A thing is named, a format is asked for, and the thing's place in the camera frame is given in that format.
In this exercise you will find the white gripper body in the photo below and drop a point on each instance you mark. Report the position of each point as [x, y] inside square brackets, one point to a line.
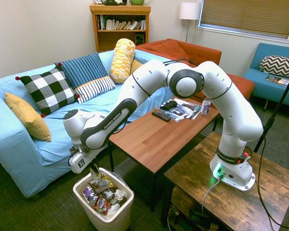
[80, 162]

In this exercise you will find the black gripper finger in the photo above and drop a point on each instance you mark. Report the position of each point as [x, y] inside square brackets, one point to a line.
[95, 166]

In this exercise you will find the yellow Lay's Baked chip bag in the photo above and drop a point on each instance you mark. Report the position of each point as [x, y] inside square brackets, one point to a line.
[96, 173]

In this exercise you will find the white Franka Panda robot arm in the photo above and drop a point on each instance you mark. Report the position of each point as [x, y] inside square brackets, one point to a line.
[231, 108]

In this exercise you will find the purple bottle trash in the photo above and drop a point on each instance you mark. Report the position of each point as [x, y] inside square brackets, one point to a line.
[88, 195]

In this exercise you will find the white plastic trash bin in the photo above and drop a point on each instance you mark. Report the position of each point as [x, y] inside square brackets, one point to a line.
[120, 216]

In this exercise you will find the floor vent grille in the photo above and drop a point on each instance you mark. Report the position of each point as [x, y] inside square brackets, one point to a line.
[125, 167]

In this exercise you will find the crumpled white paper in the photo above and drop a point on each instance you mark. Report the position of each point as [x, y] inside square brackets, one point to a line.
[120, 193]

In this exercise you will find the red brown candy wrapper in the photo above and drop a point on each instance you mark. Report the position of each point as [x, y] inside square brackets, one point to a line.
[102, 204]

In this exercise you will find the wooden coffee table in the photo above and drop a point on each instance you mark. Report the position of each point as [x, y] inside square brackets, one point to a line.
[154, 142]

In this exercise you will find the light blue sofa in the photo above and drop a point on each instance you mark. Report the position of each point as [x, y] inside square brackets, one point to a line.
[14, 149]

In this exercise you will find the mustard yellow square pillow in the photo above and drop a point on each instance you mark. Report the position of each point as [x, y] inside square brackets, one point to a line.
[29, 118]

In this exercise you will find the white navy striped pillow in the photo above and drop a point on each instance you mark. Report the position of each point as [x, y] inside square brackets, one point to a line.
[96, 87]

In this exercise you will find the black white checked pillow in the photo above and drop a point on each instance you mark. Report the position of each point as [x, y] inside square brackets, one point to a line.
[50, 91]

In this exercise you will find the black remote control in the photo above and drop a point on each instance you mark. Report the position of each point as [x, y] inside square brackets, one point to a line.
[161, 116]

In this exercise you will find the blue striped pillow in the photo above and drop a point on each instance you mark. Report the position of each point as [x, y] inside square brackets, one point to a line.
[83, 68]

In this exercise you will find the black game controller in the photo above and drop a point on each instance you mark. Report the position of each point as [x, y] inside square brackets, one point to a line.
[169, 105]

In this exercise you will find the spread glossy magazines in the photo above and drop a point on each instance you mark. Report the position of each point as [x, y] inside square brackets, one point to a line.
[183, 111]

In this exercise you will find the small orange pillow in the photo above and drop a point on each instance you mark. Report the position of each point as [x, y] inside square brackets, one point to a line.
[135, 66]

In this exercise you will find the power strip with plugs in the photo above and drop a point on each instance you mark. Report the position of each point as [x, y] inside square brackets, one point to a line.
[192, 216]

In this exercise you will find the yellow patterned bolster pillow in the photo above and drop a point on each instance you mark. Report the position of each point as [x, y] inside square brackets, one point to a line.
[122, 60]

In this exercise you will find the clear purple label bottle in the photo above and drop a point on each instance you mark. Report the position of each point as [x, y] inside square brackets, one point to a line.
[206, 108]

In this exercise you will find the black bookshelf speaker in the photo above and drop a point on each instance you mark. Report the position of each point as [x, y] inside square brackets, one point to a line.
[139, 39]

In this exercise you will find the rustic dark wood table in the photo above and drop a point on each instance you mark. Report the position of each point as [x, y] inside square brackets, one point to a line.
[231, 204]

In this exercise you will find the row of books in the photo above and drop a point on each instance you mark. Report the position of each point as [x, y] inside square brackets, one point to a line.
[121, 24]

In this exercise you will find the red emergency stop button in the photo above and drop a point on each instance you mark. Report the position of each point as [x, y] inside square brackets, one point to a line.
[248, 151]

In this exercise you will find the orange sofa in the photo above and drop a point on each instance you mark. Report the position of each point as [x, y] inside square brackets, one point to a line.
[197, 51]

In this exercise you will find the wooden bookshelf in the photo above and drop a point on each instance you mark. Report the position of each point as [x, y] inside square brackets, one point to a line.
[120, 9]

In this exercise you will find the black object on shelf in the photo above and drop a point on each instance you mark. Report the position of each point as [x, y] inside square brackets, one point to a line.
[113, 2]

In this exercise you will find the green bowl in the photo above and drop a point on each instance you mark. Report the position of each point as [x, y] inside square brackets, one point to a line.
[136, 2]

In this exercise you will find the white floor lamp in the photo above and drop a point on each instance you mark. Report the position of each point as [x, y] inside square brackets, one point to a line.
[189, 10]

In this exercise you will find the teal sofa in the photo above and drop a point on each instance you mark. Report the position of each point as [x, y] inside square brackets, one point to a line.
[267, 92]

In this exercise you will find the black tripod stand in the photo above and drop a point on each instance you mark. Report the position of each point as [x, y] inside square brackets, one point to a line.
[279, 103]

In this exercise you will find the dark magazine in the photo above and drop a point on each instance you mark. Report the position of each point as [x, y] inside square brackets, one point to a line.
[277, 80]

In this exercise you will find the black white chevron pillow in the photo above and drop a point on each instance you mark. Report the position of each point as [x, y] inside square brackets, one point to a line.
[278, 66]

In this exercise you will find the wooden window blinds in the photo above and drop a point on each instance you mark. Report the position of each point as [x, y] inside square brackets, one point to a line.
[248, 15]

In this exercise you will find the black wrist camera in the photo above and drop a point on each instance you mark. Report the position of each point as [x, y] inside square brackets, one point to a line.
[74, 151]

